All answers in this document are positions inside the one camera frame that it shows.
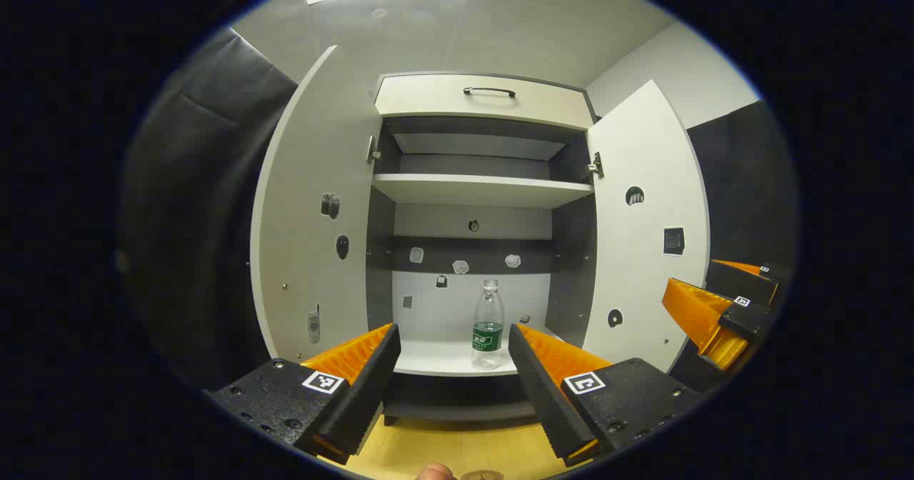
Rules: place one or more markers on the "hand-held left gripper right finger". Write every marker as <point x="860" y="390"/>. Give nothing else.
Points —
<point x="543" y="394"/>

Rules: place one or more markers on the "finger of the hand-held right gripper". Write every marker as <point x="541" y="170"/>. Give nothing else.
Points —
<point x="735" y="280"/>
<point x="696" y="308"/>

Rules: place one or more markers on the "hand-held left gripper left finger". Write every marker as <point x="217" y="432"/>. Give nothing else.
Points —
<point x="371" y="380"/>

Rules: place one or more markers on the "white cabinet door cat sticker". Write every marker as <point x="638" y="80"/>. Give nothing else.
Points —
<point x="643" y="266"/>

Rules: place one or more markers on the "clear plastic bottle green label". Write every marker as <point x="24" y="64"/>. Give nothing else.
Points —
<point x="488" y="323"/>

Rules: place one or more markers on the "round brown coaster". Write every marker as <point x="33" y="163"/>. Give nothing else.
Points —
<point x="482" y="476"/>

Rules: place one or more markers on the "white and grey cabinet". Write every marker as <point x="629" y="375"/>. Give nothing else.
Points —
<point x="571" y="266"/>

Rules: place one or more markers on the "white cabinet door camera sticker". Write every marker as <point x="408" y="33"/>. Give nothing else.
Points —
<point x="307" y="180"/>

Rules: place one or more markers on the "white cabinet shelf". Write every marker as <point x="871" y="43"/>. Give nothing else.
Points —
<point x="478" y="191"/>
<point x="435" y="358"/>

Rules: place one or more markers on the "metal door hinge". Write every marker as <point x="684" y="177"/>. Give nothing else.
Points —
<point x="596" y="166"/>
<point x="373" y="150"/>

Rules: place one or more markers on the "white cabinet drawer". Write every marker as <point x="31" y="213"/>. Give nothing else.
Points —
<point x="428" y="101"/>

